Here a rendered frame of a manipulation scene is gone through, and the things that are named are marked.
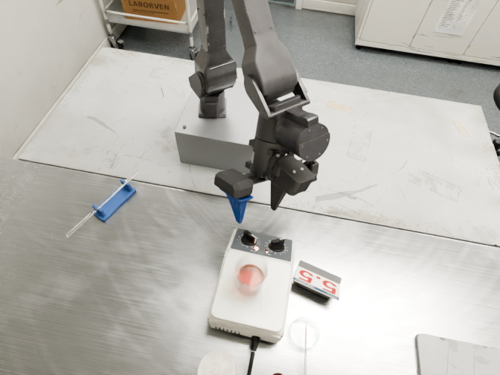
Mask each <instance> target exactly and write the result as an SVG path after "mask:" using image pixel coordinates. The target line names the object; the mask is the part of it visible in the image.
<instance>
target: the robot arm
mask: <svg viewBox="0 0 500 375"><path fill-rule="evenodd" d="M231 2H232V5H233V8H234V12H235V16H236V18H237V23H238V26H239V29H240V33H241V37H242V39H243V45H244V49H245V51H244V55H243V61H242V65H241V67H242V71H243V77H244V82H243V83H244V88H245V90H246V94H247V95H248V96H249V98H250V100H251V101H252V103H253V104H254V106H255V107H256V109H257V110H258V112H259V115H258V119H257V128H256V133H255V137H254V139H249V146H251V147H253V150H252V155H251V161H246V165H245V167H247V168H248V169H250V173H247V174H244V175H243V174H242V173H239V172H237V171H236V170H234V169H230V170H224V171H219V172H218V173H217V174H215V178H214V184H215V185H216V186H217V187H218V188H219V189H220V190H221V191H223V192H224V193H225V194H226V196H227V197H228V200H229V202H230V204H231V208H232V211H233V213H234V217H235V219H236V221H237V222H238V223H239V224H240V223H242V221H243V217H244V213H245V210H246V204H247V201H249V200H250V199H253V198H254V197H253V196H251V194H252V191H253V186H254V185H255V184H258V183H261V182H266V181H271V193H270V203H271V209H272V210H273V211H276V210H277V208H278V206H279V204H280V203H281V201H282V200H283V198H284V197H285V195H286V194H288V195H290V196H295V195H297V194H298V193H301V192H305V191H306V190H307V188H308V187H309V186H310V184H311V183H312V182H315V181H317V175H318V166H319V163H318V162H317V161H316V159H318V158H320V157H321V156H322V155H323V154H324V152H325V151H326V149H327V147H328V145H329V143H330V133H329V130H328V128H327V127H326V126H325V125H323V124H321V123H319V122H318V115H316V114H314V113H311V112H307V111H304V110H303V106H306V105H308V104H310V99H309V97H308V95H307V92H308V91H307V89H306V87H305V86H304V84H303V83H302V81H301V78H300V77H299V75H298V72H297V70H296V68H295V66H294V63H293V61H292V58H291V55H290V52H289V50H288V49H287V48H286V46H285V45H284V44H283V43H282V42H281V41H280V40H279V39H278V37H277V34H276V33H275V28H274V25H273V21H272V16H271V13H270V9H269V4H268V1H267V0H231ZM196 6H197V13H198V20H199V35H200V42H201V48H200V50H199V53H198V54H197V56H196V59H195V60H194V66H195V73H194V74H192V75H191V76H189V78H188V79H189V84H190V87H191V88H192V89H193V91H194V92H195V94H196V95H197V97H198V98H199V111H198V117H200V118H226V106H227V99H226V98H225V89H229V88H233V87H234V84H235V83H236V79H237V64H236V62H235V61H234V60H233V58H232V57H231V55H230V54H229V53H228V52H227V49H226V35H225V0H196ZM290 93H293V94H294V96H292V97H289V98H287V99H285V100H282V101H280V100H278V98H279V97H283V96H285V95H288V94H290ZM294 154H295V155H296V156H298V157H299V158H301V159H300V160H297V159H296V158H295V155H294ZM302 159H303V160H305V162H302V161H303V160H302Z"/></svg>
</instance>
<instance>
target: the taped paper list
mask: <svg viewBox="0 0 500 375"><path fill-rule="evenodd" d="M482 2H483V0H449V2H448V4H447V6H446V7H445V9H444V11H443V13H442V15H441V17H440V18H439V20H438V22H437V24H436V26H435V28H434V30H433V31H434V32H440V33H448V34H454V35H459V36H462V35H463V33H464V31H465V30H466V28H467V26H468V24H469V23H470V21H471V19H472V18H473V16H474V15H475V13H476V11H477V9H478V8H479V7H480V5H481V3H482Z"/></svg>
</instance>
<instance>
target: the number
mask: <svg viewBox="0 0 500 375"><path fill-rule="evenodd" d="M296 278H297V279H300V280H302V281H304V282H306V283H309V284H311V285H313V286H316V287H318V288H319V289H322V290H324V291H326V292H329V293H330V294H333V295H335V296H337V297H338V295H339V285H337V284H335V283H333V282H330V281H328V280H326V279H323V278H321V277H319V276H317V275H314V274H313V273H310V272H308V271H306V270H304V269H301V268H298V272H297V275H296Z"/></svg>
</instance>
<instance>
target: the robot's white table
mask: <svg viewBox="0 0 500 375"><path fill-rule="evenodd" d="M194 73H195V66H194V61H192V60H183V59H178V58H173V57H164V56H159V55H155V54H145V53H140V52H135V51H125V50H121V49H117V48H104V47H102V48H101V49H100V50H99V52H98V53H97V55H96V56H95V57H94V59H93V60H92V61H91V62H90V64H89V65H88V67H87V68H86V69H85V71H84V72H83V73H82V74H81V75H80V77H79V78H78V80H77V81H76V83H75V84H74V85H73V86H72V87H71V89H70V90H69V92H68V93H67V94H66V96H65V97H64V98H63V99H62V101H61V102H60V103H59V105H58V106H57V107H56V109H55V110H54V111H53V112H52V114H51V115H50V117H49V118H48V119H47V121H46V122H45V123H44V124H43V125H42V127H41V128H40V130H39V131H38V133H37V134H36V135H35V136H34V137H33V139H32V140H31V142H30V143H29V144H28V145H27V146H26V148H25V149H24V151H23V152H22V154H21V155H20V156H19V157H18V159H19V160H22V161H29V162H33V163H37V164H45V165H50V166H54V167H61V168H66V169H70V170H78V171H83V172H87V173H94V174H99V175H103V176H111V177H115V178H119V179H128V178H129V177H130V176H131V175H132V174H133V173H134V172H135V171H136V170H137V171H138V173H137V174H136V175H135V176H134V177H133V178H132V179H130V180H132V181H136V182H143V183H148V184H152V185H160V186H164V187H169V188H176V189H180V190H188V191H193V192H197V193H204V194H209V195H213V196H221V197H225V198H228V197H227V196H226V194H225V193H224V192H223V191H221V190H220V189H219V188H218V187H217V186H216V185H215V184H214V178H215V174H217V173H218V172H219V171H224V170H220V169H216V168H211V167H203V166H199V165H194V164H186V163H182V162H180V159H179V152H178V148H177V144H176V137H175V133H174V131H175V129H176V126H177V124H178V122H179V119H180V117H181V116H182V113H183V111H184V108H185V106H186V103H187V101H188V99H189V97H190V94H191V92H192V90H193V89H192V88H191V87H190V84H189V79H188V78H189V76H191V75H192V74H194ZM301 81H302V83H303V84H304V86H305V87H306V89H307V91H308V92H307V95H308V97H309V99H310V104H308V105H306V106H303V110H304V111H307V112H311V113H314V114H316V115H318V122H319V123H321V124H323V125H325V126H326V127H327V128H328V130H329V133H330V143H329V145H328V147H327V149H326V151H325V152H324V154H323V155H322V156H321V157H320V158H318V159H316V161H317V162H318V163H319V166H318V175H317V181H315V182H312V183H311V184H310V186H309V187H308V188H307V190H306V191H305V192H301V193H298V194H297V195H295V196H290V195H288V194H286V195H285V197H284V198H283V200H282V201H281V203H280V204H279V206H278V207H279V208H286V209H290V210H295V211H303V212H307V213H311V214H319V215H323V216H328V217H335V218H339V219H347V220H352V221H356V222H363V223H368V224H372V225H380V226H385V227H389V228H396V229H400V230H405V231H413V232H417V233H421V234H429V235H433V236H438V237H445V238H449V239H454V240H462V241H466V242H471V243H478V244H482V245H487V246H495V247H499V248H500V164H499V160H498V157H497V155H496V151H495V148H494V146H493V143H492V139H491V137H490V132H489V130H488V127H487V123H486V120H485V117H484V113H483V111H482V108H481V106H476V105H472V104H466V103H458V102H452V101H448V100H438V99H434V98H428V97H420V96H414V95H409V94H400V93H396V92H387V91H382V90H376V89H368V88H362V87H358V86H349V85H344V84H339V83H330V82H325V81H320V80H311V79H304V78H301Z"/></svg>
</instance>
